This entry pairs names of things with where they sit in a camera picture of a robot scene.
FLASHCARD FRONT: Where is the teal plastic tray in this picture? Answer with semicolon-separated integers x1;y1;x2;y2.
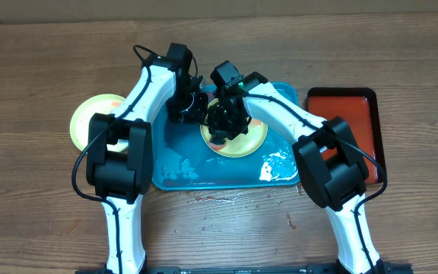
150;81;306;191

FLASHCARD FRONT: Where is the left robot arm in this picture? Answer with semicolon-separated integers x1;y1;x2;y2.
78;43;208;273

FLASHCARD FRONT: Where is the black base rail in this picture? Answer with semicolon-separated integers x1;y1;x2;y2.
75;262;414;274

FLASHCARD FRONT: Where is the red and black tray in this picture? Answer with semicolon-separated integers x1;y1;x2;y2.
306;87;386;167

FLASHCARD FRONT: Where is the yellow-green plate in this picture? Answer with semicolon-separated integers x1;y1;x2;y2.
200;111;268;158
69;94;125;151

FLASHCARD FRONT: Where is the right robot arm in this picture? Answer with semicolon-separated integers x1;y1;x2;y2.
207;61;383;273

